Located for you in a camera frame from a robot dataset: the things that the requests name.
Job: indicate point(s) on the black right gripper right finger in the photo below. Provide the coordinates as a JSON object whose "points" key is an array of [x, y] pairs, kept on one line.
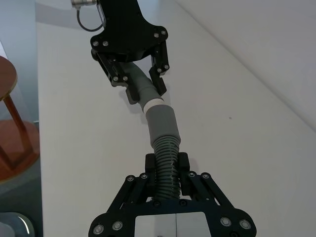
{"points": [[197, 185]]}

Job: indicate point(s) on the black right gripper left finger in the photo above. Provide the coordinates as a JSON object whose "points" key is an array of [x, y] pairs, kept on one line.
{"points": [[140, 185]]}

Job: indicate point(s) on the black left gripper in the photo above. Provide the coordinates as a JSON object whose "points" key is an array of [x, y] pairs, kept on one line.
{"points": [[126, 32]]}

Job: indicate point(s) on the grey bent tube white end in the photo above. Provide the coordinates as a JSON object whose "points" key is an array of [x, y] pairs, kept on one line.
{"points": [[144, 86]]}

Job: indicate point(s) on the pale grey round object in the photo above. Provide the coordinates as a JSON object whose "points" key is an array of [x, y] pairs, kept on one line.
{"points": [[14, 224]]}

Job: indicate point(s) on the round brown wooden stool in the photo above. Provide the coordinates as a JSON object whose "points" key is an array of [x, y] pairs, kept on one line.
{"points": [[14, 138]]}

